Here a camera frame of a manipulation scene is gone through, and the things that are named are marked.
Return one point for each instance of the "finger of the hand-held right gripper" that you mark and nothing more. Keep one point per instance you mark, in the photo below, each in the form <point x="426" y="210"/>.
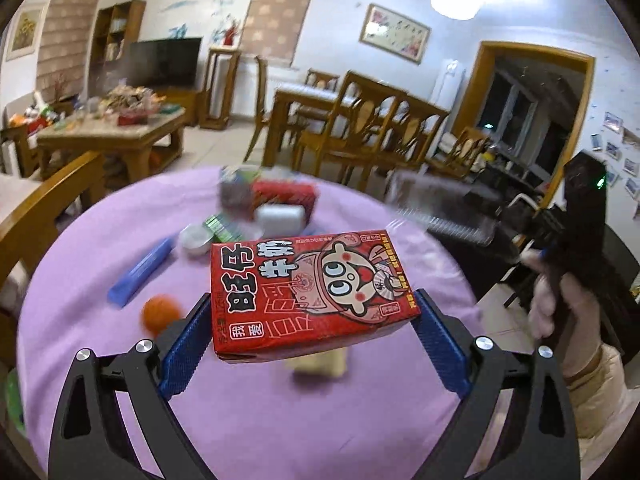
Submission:
<point x="545" y="247"/>

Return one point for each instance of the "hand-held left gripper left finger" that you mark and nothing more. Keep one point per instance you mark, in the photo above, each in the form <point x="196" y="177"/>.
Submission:
<point x="185" y="355"/>

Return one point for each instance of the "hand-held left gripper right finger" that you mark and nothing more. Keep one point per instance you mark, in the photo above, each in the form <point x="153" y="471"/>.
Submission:
<point x="445" y="355"/>

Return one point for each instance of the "black trash bin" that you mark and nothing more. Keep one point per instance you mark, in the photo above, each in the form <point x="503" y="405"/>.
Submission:
<point x="620" y="260"/>

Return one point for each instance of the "clear plastic tray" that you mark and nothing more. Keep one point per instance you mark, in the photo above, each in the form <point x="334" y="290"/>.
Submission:
<point x="440" y="205"/>

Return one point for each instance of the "green gum tin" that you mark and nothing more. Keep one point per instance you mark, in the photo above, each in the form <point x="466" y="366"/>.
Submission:
<point x="222" y="227"/>

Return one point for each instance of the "red cartoon milk carton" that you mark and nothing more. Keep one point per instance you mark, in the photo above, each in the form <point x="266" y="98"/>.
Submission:
<point x="310" y="295"/>

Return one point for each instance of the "person's right forearm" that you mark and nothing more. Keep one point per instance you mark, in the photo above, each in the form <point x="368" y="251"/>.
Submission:
<point x="600" y="400"/>

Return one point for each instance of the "person's right hand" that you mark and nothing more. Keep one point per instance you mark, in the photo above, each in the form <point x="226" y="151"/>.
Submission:
<point x="580" y="315"/>

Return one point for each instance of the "orange ball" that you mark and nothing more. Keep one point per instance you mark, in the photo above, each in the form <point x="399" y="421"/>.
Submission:
<point x="160" y="315"/>

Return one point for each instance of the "dark cluttered counter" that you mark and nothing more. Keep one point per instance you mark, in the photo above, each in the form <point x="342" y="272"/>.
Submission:
<point x="515" y="175"/>

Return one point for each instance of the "blue wrapper tube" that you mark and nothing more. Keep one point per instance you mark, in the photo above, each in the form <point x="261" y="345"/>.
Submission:
<point x="140" y="272"/>

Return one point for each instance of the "small silver tin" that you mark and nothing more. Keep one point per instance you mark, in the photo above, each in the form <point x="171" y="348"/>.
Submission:
<point x="195" y="240"/>

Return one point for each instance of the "wooden dining chair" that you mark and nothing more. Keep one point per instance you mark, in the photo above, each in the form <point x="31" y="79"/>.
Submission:
<point x="465" y="152"/>
<point x="261" y="90"/>
<point x="425" y="115"/>
<point x="350" y="145"/>
<point x="322" y="77"/>

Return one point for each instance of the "dark window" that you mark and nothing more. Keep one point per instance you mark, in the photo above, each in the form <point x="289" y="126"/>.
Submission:
<point x="515" y="110"/>

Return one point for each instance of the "white box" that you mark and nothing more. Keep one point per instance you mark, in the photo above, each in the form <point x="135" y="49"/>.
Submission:
<point x="280" y="217"/>

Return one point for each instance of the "green plastic bag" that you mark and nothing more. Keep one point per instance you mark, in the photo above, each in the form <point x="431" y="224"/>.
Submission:
<point x="14" y="400"/>

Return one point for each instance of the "white standing air conditioner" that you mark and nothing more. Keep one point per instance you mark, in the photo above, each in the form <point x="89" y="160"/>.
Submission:
<point x="449" y="85"/>

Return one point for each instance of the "red box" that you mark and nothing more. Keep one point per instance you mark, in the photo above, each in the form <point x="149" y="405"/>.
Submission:
<point x="285" y="192"/>

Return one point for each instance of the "wooden armchair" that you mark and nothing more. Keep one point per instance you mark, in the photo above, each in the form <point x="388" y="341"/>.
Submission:
<point x="45" y="210"/>

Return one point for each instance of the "wooden coffee table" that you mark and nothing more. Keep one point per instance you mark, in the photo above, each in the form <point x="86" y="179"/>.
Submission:
<point x="150" y="145"/>

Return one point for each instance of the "wooden television cabinet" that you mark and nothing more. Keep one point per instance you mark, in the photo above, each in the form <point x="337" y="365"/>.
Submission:
<point x="180" y="105"/>

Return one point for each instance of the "coffee table clutter pile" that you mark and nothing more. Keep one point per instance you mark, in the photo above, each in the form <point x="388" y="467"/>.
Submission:
<point x="125" y="100"/>

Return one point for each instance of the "wide framed floral picture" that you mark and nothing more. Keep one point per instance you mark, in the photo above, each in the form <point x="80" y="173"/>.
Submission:
<point x="395" y="32"/>

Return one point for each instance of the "wooden dining table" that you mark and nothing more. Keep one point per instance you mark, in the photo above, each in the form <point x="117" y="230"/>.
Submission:
<point x="300" y="97"/>

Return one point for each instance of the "colourful toy pile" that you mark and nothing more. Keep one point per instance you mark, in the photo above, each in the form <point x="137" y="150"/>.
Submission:
<point x="40" y="112"/>

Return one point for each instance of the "black television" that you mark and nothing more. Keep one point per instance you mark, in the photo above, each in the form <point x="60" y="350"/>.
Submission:
<point x="160" y="62"/>

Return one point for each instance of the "wooden plant stand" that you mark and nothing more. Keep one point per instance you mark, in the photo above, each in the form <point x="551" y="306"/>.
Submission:
<point x="220" y="55"/>

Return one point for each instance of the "red figure decoration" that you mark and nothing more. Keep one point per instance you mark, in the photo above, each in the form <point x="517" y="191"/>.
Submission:
<point x="227" y="32"/>

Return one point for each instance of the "beige patterned window blind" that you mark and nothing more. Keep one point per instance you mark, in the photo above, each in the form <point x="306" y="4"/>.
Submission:
<point x="277" y="20"/>
<point x="67" y="40"/>

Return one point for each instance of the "wooden bookshelf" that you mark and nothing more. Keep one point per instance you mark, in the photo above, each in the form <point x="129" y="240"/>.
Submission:
<point x="132" y="20"/>

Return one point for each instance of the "framed yellow picture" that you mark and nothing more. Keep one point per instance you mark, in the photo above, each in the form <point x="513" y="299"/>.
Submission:
<point x="25" y="32"/>

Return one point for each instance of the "group of wall photos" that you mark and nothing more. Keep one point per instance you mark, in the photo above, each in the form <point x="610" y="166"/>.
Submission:
<point x="612" y="122"/>

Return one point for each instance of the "wooden door frame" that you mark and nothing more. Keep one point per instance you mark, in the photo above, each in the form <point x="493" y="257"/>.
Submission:
<point x="582" y="110"/>

